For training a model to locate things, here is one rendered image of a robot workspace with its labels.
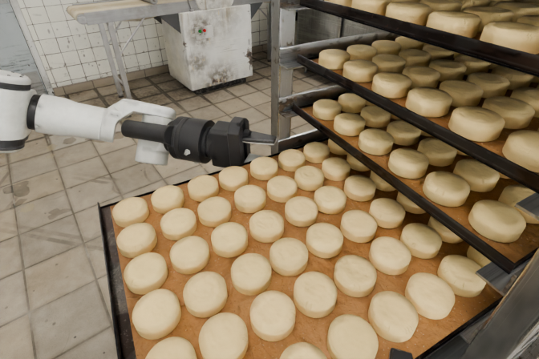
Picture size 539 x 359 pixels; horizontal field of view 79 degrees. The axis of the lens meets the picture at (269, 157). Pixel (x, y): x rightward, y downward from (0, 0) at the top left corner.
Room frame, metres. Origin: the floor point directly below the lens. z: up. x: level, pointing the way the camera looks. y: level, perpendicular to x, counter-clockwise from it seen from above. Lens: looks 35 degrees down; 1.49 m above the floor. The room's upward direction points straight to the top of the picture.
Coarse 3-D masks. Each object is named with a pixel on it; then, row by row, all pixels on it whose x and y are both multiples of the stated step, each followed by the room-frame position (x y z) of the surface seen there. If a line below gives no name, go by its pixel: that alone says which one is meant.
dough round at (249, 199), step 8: (240, 192) 0.39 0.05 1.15; (248, 192) 0.39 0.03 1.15; (256, 192) 0.39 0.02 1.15; (264, 192) 0.39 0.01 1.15; (240, 200) 0.37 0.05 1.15; (248, 200) 0.37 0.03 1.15; (256, 200) 0.37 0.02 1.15; (264, 200) 0.38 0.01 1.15; (240, 208) 0.37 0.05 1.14; (248, 208) 0.36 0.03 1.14; (256, 208) 0.36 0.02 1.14
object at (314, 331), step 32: (224, 192) 0.41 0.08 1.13; (384, 192) 0.41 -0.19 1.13; (288, 224) 0.34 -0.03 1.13; (128, 288) 0.23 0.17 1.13; (160, 288) 0.23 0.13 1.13; (288, 288) 0.23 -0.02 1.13; (384, 288) 0.23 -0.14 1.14; (192, 320) 0.20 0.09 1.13; (320, 320) 0.19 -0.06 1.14; (448, 320) 0.19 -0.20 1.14; (256, 352) 0.16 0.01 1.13; (384, 352) 0.16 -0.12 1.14; (416, 352) 0.16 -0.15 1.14
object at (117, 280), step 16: (112, 224) 0.34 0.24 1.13; (112, 240) 0.31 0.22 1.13; (112, 256) 0.28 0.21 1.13; (112, 272) 0.26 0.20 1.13; (112, 288) 0.24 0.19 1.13; (112, 304) 0.21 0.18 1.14; (496, 304) 0.21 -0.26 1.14; (112, 320) 0.19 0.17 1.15; (128, 320) 0.20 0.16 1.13; (128, 336) 0.18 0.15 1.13; (448, 336) 0.18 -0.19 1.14; (128, 352) 0.16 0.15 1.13; (432, 352) 0.16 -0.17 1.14
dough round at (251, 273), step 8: (240, 256) 0.27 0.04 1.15; (248, 256) 0.27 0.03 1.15; (256, 256) 0.27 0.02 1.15; (264, 256) 0.27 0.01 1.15; (232, 264) 0.26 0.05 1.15; (240, 264) 0.25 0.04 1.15; (248, 264) 0.25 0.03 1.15; (256, 264) 0.25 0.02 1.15; (264, 264) 0.25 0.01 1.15; (232, 272) 0.24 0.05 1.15; (240, 272) 0.24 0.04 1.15; (248, 272) 0.24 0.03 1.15; (256, 272) 0.24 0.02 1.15; (264, 272) 0.24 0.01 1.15; (232, 280) 0.24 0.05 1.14; (240, 280) 0.23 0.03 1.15; (248, 280) 0.23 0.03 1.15; (256, 280) 0.23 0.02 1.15; (264, 280) 0.23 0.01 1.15; (240, 288) 0.23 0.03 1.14; (248, 288) 0.22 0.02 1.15; (256, 288) 0.22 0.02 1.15; (264, 288) 0.23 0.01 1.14
